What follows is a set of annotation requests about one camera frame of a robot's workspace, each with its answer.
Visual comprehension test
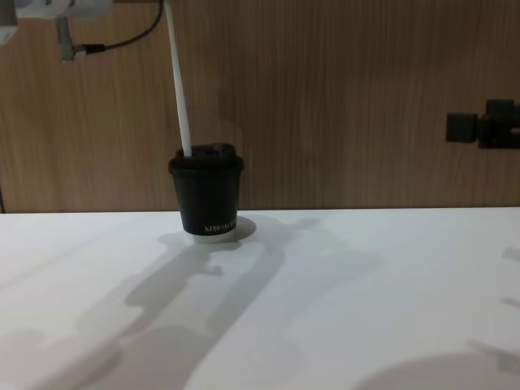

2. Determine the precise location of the black plastic cup lid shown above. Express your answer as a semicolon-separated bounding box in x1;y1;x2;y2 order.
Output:
168;142;245;177

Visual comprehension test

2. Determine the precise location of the thin dark cable with plug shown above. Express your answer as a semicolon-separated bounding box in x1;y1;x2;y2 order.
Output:
74;0;166;57

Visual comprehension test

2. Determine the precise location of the white straw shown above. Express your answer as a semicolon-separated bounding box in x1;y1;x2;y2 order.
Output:
162;0;194;158

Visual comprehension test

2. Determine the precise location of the black paper cup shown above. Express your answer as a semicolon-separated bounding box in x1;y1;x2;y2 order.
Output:
171;168;241;245

